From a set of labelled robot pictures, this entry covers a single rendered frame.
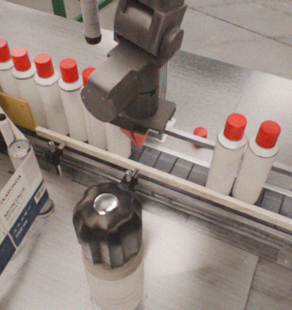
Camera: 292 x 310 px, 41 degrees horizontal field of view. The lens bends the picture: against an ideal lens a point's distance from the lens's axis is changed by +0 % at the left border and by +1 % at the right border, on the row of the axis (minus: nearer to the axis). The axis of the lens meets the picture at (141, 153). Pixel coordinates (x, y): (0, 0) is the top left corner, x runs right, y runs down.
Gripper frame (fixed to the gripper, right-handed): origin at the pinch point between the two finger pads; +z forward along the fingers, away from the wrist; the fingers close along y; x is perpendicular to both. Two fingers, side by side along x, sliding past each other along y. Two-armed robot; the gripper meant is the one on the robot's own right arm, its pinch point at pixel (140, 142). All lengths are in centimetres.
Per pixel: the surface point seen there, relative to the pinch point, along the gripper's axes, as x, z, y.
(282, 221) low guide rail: 1.8, 9.9, 27.9
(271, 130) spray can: 6.0, -7.0, 20.3
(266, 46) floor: 187, 103, 3
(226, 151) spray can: 3.5, -1.5, 14.7
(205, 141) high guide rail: 9.8, 5.3, 9.7
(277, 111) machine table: 38.6, 18.6, 20.8
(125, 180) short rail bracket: -2.7, 9.5, -2.0
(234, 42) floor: 183, 103, -17
